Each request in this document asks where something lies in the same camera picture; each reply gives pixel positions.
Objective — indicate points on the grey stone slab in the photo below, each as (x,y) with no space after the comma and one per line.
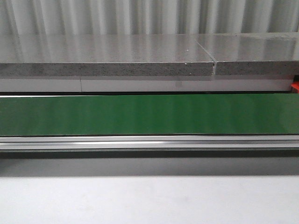
(201,55)

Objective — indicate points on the aluminium conveyor side rail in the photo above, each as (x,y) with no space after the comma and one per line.
(148,143)

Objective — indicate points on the green conveyor belt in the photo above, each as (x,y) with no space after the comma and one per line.
(273,113)

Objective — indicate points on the white curtain backdrop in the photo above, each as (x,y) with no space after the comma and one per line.
(128,17)

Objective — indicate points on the red plastic part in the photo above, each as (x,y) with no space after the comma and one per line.
(295,85)

